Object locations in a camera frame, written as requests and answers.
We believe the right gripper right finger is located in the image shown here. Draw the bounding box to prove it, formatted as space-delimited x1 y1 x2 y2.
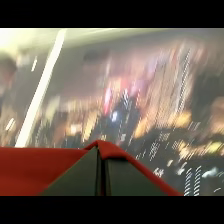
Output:
104 158 168 197

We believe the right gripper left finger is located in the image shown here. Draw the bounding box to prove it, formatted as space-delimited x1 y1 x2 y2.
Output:
39 146 101 197

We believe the dark red T-shirt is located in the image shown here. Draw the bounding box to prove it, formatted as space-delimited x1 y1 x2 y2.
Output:
0 139 183 197

